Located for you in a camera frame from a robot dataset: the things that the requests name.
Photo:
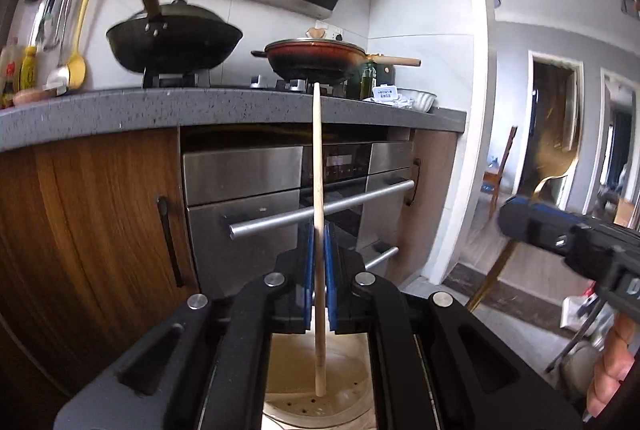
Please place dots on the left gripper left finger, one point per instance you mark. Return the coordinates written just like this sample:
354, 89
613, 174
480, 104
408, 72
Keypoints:
206, 365

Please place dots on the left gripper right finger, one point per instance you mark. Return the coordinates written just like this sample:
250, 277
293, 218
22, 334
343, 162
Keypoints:
435, 366

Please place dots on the gold spoon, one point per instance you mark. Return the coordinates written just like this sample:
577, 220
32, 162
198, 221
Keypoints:
555, 155

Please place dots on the bamboo chopstick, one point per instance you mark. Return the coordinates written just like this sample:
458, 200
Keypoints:
319, 269

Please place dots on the person's right hand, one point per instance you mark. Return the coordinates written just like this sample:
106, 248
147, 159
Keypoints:
612, 368

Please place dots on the wooden dining chair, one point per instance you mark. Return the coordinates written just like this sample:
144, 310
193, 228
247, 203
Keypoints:
493, 178

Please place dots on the wooden cabinet door left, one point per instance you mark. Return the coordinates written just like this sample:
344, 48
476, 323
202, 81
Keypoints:
94, 253

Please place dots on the wooden cabinet door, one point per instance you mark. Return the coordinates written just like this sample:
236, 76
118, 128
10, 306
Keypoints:
432, 163
94, 253

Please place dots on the stainless steel oven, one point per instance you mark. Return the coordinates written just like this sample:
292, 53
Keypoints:
250, 199

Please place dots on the wooden cabinet door right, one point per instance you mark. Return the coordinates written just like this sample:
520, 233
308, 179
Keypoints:
432, 163

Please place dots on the white ceramic fluted dish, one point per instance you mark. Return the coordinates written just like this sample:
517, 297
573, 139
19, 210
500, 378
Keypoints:
418, 100

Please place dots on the grey speckled countertop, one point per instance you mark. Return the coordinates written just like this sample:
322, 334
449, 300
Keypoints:
98, 113

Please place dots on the yellow hanging ladle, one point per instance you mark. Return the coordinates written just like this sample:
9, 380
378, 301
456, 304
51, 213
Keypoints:
76, 63

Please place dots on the red-brown frying pan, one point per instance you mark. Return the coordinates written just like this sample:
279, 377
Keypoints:
322, 60

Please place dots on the pink small bowl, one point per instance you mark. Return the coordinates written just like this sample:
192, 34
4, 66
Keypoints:
32, 95

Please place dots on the yellow mustard bottle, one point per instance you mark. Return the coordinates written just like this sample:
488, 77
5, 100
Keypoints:
28, 76

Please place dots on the black wok with wooden handle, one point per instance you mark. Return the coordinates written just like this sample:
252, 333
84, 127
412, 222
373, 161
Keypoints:
174, 38

